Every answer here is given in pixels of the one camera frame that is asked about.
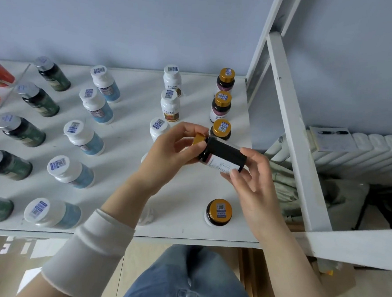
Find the person's right hand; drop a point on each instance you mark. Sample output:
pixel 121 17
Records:
pixel 256 194

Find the person's left hand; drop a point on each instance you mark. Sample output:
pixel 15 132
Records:
pixel 162 157

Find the person's left middle finger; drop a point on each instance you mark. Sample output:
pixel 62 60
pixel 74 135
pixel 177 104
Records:
pixel 189 141

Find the person's right thumb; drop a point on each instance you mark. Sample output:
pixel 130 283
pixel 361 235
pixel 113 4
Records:
pixel 239 180

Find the person's left thumb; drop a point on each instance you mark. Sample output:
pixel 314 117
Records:
pixel 194 155

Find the dark bottle with gold cap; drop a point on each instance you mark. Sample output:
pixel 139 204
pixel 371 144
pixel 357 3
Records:
pixel 219 211
pixel 226 80
pixel 224 152
pixel 220 106
pixel 221 128

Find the person's right forearm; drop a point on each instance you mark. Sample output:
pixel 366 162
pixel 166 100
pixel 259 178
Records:
pixel 294 277

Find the person's left forearm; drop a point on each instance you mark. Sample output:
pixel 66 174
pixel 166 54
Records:
pixel 88 246

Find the white bottle with orange label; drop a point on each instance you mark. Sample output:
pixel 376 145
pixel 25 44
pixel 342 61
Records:
pixel 172 76
pixel 158 127
pixel 169 106

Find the white bottle with blue label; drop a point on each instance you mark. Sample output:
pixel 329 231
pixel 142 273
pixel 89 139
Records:
pixel 105 81
pixel 49 212
pixel 81 135
pixel 67 170
pixel 95 104

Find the white notepad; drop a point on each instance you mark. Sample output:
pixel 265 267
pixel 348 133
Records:
pixel 333 143

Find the grey-green cloth bundle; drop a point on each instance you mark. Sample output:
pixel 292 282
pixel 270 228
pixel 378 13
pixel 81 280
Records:
pixel 343 200

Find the wooden boards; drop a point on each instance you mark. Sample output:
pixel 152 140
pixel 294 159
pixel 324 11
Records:
pixel 256 285

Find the person's blue jeans legs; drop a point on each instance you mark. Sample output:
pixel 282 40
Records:
pixel 190 283

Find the white radiator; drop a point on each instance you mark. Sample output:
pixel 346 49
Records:
pixel 376 156

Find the brown cardboard box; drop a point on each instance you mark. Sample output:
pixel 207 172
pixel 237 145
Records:
pixel 339 279

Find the black bag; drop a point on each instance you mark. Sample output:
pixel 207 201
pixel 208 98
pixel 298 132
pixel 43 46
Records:
pixel 387 207

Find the clear plastic divider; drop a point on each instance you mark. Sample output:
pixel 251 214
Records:
pixel 8 95

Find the white metal shelf frame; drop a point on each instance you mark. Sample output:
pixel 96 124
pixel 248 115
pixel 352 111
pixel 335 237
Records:
pixel 294 133

